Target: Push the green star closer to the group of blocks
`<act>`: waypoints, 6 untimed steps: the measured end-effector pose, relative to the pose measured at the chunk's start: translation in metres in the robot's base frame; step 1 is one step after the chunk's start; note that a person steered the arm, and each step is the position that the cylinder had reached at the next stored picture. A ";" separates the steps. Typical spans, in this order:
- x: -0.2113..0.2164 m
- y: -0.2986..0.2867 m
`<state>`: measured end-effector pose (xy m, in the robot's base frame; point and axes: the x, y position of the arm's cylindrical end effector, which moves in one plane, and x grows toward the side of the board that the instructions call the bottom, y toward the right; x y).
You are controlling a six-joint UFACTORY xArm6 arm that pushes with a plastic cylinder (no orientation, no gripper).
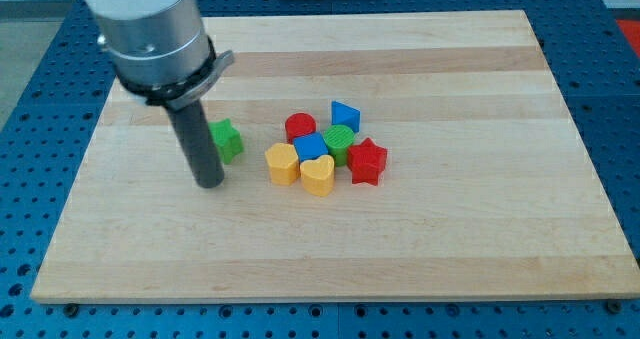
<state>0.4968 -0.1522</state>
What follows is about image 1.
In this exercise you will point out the green cylinder block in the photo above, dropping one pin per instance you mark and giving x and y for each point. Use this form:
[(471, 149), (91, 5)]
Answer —
[(338, 138)]

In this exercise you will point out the blue cube block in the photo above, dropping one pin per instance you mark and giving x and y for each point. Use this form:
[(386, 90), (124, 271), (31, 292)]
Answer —
[(310, 146)]

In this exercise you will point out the yellow heart block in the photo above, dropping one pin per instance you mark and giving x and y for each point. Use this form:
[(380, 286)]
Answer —
[(318, 175)]

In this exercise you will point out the red cylinder block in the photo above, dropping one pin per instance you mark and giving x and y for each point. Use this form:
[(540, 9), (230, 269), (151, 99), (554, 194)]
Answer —
[(299, 124)]

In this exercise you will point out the light wooden board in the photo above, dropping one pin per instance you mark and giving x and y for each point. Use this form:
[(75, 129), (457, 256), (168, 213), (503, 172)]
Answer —
[(489, 193)]

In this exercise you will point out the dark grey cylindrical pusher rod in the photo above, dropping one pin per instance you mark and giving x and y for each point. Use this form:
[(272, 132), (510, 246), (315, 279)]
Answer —
[(192, 131)]

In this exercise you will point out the red star block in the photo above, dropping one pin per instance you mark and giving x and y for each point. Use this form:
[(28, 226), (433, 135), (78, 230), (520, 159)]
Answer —
[(366, 161)]

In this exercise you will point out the green star block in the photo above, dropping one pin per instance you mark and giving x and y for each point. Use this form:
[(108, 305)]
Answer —
[(227, 138)]

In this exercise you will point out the blue triangle block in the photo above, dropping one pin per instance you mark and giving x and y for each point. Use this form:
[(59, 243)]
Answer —
[(342, 114)]

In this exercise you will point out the yellow hexagon block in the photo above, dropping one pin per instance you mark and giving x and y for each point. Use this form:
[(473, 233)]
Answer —
[(283, 164)]

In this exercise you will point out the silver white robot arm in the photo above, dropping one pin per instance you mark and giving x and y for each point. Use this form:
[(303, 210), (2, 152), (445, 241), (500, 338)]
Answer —
[(162, 54)]

